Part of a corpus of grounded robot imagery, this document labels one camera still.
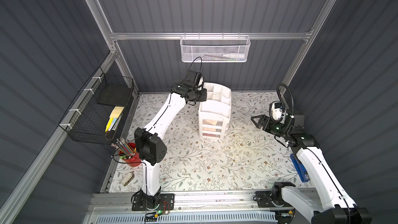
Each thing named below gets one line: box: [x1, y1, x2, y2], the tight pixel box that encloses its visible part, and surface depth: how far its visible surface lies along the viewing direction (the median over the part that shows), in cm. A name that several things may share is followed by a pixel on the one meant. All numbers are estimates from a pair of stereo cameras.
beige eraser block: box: [121, 172, 135, 187], surface depth 80 cm
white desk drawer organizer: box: [198, 81, 232, 141], surface depth 88 cm
